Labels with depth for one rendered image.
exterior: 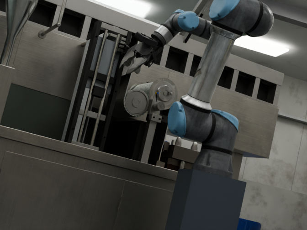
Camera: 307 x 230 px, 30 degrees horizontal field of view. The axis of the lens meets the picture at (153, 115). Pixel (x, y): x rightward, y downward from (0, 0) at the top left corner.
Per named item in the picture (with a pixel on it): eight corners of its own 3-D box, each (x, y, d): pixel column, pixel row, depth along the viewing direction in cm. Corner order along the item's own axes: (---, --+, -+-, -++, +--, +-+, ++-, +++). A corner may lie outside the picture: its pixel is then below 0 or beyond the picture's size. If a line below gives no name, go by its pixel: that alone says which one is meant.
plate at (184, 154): (172, 157, 264) (174, 144, 265) (137, 154, 301) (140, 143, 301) (201, 165, 271) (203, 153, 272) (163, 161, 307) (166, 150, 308)
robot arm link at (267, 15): (292, 9, 199) (221, 23, 244) (266, -2, 195) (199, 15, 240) (283, 41, 198) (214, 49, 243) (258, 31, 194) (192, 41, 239)
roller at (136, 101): (122, 111, 258) (128, 86, 260) (102, 112, 281) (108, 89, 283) (145, 118, 263) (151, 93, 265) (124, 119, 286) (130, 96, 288)
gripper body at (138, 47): (148, 69, 239) (167, 50, 242) (144, 57, 232) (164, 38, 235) (135, 60, 243) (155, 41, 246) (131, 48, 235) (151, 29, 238)
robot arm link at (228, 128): (239, 153, 206) (247, 117, 208) (208, 143, 201) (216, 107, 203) (222, 152, 217) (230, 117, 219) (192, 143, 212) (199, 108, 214)
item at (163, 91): (158, 85, 264) (172, 85, 267) (156, 85, 266) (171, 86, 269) (158, 101, 264) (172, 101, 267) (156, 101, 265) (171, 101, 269)
